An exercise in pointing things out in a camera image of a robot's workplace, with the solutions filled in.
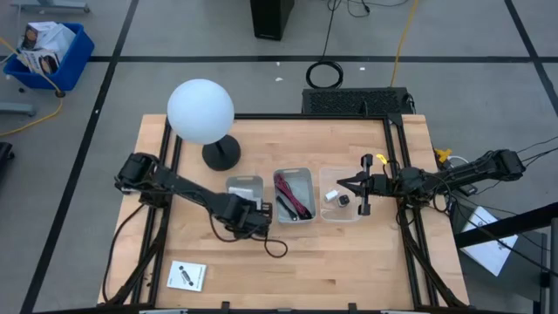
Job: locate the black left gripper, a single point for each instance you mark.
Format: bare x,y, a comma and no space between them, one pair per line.
242,216

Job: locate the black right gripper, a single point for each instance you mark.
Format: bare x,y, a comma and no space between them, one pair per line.
375,185

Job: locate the small black cube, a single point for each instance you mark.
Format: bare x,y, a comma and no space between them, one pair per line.
344,200

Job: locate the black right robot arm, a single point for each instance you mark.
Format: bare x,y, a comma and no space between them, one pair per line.
471,172

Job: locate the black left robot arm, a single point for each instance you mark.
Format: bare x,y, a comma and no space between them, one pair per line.
174,181

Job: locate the clear plastic bin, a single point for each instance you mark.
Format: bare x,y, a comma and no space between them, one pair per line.
333,213

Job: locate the grey plastic bin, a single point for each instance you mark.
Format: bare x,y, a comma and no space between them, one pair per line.
244,181
303,179

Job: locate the small white adapter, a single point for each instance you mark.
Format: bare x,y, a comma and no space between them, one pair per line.
331,195

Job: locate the yellow tag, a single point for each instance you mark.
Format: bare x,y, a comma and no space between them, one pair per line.
381,158

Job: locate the black perforated computer case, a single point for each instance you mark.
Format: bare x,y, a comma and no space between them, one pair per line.
355,101

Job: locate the yellow plug connector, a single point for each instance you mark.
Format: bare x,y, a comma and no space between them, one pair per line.
444,153

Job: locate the black power adapter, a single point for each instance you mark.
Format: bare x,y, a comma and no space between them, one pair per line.
468,189

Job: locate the white globe table lamp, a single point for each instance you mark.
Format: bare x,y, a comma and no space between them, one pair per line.
200,111

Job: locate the white paper sheet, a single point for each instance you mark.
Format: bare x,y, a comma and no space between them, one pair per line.
488,242

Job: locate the black metal beam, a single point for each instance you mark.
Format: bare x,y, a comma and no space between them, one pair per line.
505,227

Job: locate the black computer tower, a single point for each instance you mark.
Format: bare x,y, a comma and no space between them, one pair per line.
270,17

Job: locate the dark grey cabinet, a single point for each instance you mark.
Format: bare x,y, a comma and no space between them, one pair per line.
527,266

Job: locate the blue plastic crate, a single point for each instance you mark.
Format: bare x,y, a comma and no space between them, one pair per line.
74,65

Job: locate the black chair base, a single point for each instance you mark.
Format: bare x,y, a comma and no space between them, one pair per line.
5,154

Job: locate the white paper bag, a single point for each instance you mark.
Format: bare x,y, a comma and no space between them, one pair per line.
61,39

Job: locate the grey metal desk foot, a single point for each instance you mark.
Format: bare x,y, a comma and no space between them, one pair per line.
17,109
52,6

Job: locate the white printed box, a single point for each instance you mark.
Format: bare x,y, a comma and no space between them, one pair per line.
35,35
41,62

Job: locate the black metal table frame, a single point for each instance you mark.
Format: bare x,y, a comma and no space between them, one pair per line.
305,117

